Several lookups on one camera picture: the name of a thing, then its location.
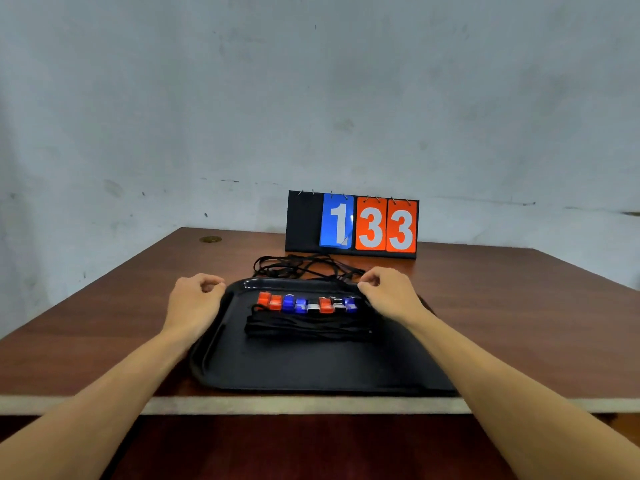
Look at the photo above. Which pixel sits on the person's left forearm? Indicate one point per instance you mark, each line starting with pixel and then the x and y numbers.
pixel 100 404

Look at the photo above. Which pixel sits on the person's left hand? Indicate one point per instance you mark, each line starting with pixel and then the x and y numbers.
pixel 191 307

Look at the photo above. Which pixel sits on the person's right fingers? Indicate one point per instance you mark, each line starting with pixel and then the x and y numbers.
pixel 370 279

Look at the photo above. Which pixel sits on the blue number card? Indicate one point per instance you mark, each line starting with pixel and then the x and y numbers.
pixel 330 229

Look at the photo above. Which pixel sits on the round brass table grommet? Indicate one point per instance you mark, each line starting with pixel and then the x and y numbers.
pixel 210 239

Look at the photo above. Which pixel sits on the black plastic tray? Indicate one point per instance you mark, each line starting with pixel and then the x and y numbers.
pixel 310 367

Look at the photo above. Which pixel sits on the person's right hand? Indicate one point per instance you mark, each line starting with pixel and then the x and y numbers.
pixel 392 297

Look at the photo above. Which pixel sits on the row of coloured whistles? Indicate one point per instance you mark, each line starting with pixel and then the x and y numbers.
pixel 300 304

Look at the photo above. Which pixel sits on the person's right forearm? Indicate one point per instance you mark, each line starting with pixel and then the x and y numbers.
pixel 500 394

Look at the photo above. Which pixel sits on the orange number card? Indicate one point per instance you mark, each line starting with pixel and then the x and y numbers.
pixel 371 224
pixel 401 227

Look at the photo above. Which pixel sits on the black flip scoreboard stand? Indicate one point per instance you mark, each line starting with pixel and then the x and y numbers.
pixel 302 219

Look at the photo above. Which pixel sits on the person's left fingers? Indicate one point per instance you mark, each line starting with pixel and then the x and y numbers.
pixel 212 282

